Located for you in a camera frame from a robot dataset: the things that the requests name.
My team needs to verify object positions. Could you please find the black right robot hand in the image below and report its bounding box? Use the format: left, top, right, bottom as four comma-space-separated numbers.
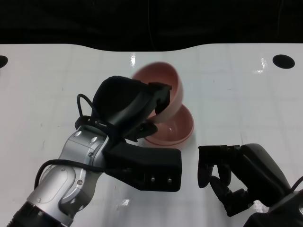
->
197, 143, 293, 218

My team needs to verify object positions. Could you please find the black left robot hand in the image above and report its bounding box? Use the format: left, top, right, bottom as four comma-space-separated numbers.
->
91, 75, 173, 143

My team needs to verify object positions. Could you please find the pink plastic bowl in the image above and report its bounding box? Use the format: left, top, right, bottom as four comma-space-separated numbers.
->
131, 61, 185, 123
143, 104, 195, 143
143, 132, 194, 148

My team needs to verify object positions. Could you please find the black backdrop cloth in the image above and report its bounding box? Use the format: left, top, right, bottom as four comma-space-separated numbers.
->
0, 0, 303, 52

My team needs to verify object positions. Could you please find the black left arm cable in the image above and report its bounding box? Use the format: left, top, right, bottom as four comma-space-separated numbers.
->
34, 93, 126, 190

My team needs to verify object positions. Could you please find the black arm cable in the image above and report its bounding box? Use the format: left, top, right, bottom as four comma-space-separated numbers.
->
34, 93, 126, 190
291, 177, 303, 192

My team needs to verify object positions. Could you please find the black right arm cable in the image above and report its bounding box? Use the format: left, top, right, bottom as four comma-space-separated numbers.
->
291, 177, 303, 192

